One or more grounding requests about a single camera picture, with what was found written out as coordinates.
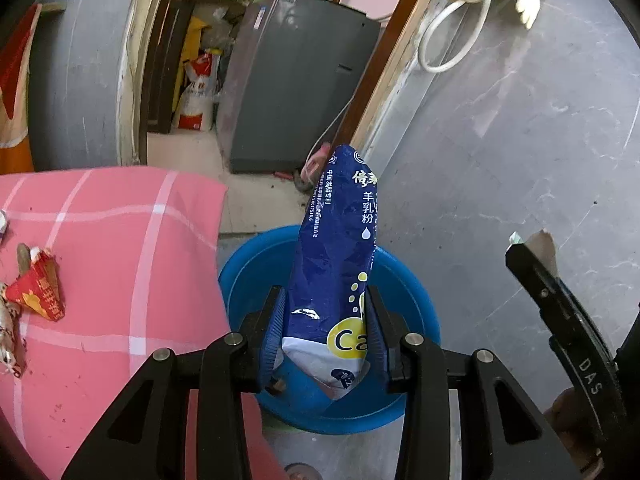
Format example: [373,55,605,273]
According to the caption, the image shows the pink cloth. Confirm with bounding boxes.
[301,141,332,183]

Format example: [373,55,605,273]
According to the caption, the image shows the yellow bag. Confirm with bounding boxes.
[172,14,207,113]

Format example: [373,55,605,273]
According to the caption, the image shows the person's right hand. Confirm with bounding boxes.
[544,387,603,461]

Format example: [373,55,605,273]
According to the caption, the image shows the white red sack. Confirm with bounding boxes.
[177,50,224,132]

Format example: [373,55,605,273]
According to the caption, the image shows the wooden door frame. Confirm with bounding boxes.
[345,0,453,161]

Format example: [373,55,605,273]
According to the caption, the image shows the white hose loop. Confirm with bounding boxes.
[417,0,501,74]

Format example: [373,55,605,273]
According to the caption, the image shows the grey washing machine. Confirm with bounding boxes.
[215,0,385,175]

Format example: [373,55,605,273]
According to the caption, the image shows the blue plastic bucket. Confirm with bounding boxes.
[217,225,442,436]

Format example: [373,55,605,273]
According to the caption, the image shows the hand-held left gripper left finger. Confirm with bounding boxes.
[60,285,288,480]

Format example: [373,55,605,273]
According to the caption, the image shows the blue white powder pouch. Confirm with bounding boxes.
[281,144,379,401]

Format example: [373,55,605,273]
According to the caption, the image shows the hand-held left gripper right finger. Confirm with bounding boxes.
[364,285,583,480]

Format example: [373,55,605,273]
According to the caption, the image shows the red paper wrapper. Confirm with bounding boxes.
[5,246,66,322]

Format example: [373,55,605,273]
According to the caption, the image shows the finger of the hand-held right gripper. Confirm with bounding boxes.
[505,232,588,333]

